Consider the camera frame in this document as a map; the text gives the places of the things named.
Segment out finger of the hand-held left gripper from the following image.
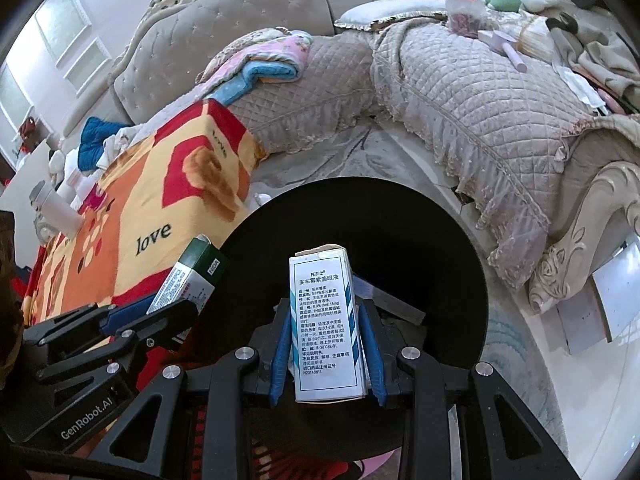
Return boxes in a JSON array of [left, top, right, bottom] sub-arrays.
[[35, 299, 201, 386], [22, 292, 158, 356]]

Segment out straw hand broom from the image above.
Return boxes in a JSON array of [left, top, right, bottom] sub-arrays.
[[517, 17, 557, 61]]

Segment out white flat panel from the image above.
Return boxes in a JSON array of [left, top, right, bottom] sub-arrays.
[[567, 242, 640, 356]]

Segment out white thermos bottle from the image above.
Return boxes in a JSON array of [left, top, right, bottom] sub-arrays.
[[29, 180, 85, 233]]

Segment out orange red printed blanket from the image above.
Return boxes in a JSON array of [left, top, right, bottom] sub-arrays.
[[30, 97, 266, 411]]

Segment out beige quilted bedspread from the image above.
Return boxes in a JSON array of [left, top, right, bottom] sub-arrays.
[[227, 10, 640, 291]]

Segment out clear bag red contents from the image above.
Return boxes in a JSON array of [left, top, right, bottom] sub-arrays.
[[444, 0, 488, 37]]

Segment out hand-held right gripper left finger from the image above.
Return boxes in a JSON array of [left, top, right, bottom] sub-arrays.
[[87, 302, 296, 480]]

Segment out cream carved bed frame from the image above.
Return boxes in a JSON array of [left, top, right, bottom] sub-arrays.
[[529, 160, 640, 313]]

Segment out dark green box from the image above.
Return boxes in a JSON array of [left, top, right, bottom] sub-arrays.
[[146, 234, 231, 316]]

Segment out beige tufted headboard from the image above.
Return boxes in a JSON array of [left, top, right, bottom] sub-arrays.
[[112, 0, 531, 126]]

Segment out pink folded blanket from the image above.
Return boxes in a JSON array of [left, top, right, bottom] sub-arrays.
[[200, 27, 313, 106]]

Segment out black round trash bin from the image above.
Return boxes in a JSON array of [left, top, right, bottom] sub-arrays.
[[200, 176, 488, 466]]

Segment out blue folded towel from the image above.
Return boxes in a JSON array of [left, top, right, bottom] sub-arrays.
[[215, 60, 303, 106]]

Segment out beige clothes pile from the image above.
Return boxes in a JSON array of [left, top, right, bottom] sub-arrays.
[[545, 12, 640, 116]]

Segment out pink handled brush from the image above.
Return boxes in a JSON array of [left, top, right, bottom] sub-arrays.
[[477, 30, 530, 73]]

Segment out blue cloth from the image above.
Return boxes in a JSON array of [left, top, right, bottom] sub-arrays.
[[77, 116, 133, 173]]

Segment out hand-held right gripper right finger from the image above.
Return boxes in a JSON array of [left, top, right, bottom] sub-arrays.
[[357, 300, 573, 480]]

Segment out white medicine box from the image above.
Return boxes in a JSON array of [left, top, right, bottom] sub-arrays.
[[289, 244, 368, 403]]

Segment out white frilled pillow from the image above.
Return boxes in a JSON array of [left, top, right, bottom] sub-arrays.
[[334, 0, 451, 31]]

